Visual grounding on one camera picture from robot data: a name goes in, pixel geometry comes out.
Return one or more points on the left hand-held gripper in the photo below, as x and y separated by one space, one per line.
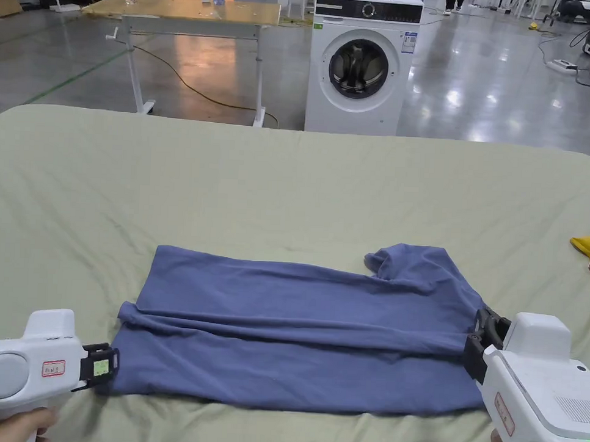
19 370

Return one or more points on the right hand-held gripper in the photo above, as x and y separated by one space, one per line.
537 383

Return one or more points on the dark blue shirt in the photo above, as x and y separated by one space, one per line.
290 338

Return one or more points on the person's left hand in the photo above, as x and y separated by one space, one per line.
7 426

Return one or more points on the bed with pale green sheet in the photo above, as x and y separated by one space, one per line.
228 188

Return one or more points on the white power strip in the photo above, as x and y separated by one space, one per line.
562 65

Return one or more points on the white washing machine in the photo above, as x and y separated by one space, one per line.
363 62

